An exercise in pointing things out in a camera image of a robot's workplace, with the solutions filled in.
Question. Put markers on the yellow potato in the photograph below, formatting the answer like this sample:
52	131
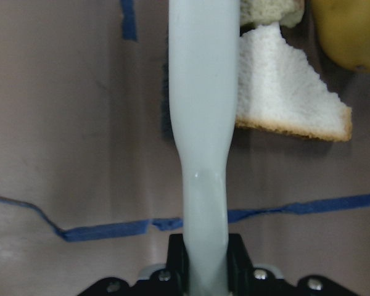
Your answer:
343	30

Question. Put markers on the brown bread slice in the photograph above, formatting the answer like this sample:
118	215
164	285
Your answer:
287	13

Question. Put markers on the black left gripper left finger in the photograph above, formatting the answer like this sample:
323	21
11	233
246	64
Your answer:
177	261

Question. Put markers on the white bread slice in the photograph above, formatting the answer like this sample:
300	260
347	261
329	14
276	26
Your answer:
280	92

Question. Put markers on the white hand brush black bristles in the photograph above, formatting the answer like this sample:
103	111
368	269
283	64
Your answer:
203	53

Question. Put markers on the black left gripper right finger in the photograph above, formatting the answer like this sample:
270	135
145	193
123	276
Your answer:
239	266

